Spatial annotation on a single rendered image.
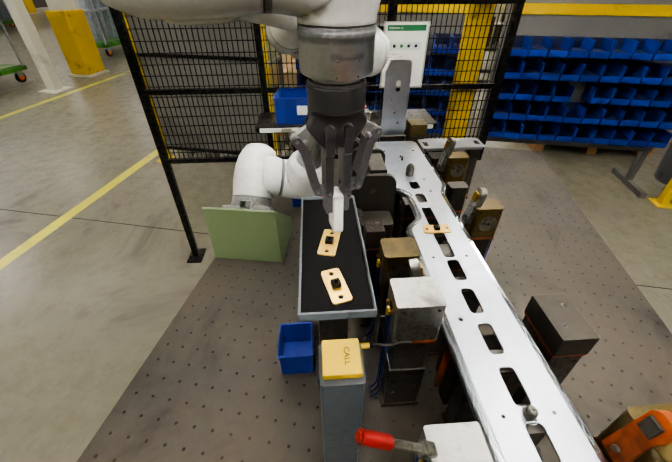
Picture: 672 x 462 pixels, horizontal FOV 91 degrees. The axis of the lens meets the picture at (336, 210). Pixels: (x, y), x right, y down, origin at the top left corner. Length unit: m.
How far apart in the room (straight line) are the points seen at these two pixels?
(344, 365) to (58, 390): 1.86
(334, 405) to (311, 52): 0.52
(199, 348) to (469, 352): 0.79
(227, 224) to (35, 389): 1.38
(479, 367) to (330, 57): 0.64
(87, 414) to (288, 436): 1.28
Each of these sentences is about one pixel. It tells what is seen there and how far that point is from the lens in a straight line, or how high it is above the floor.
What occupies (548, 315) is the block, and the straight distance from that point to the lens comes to 0.90.
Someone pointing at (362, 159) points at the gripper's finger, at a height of 1.43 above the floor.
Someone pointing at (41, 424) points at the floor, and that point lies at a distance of 2.20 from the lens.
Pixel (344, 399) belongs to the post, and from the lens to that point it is 0.60.
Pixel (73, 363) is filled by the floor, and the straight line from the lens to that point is 2.33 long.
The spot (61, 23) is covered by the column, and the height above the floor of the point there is 0.90.
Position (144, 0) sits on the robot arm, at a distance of 0.39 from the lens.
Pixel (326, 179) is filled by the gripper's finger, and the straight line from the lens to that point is 0.48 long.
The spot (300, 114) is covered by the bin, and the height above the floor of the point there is 1.08.
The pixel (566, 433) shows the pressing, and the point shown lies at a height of 1.00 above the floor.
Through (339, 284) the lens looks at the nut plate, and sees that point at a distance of 0.63.
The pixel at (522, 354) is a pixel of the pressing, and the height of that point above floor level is 1.00.
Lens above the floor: 1.64
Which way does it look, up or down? 36 degrees down
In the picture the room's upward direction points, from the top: straight up
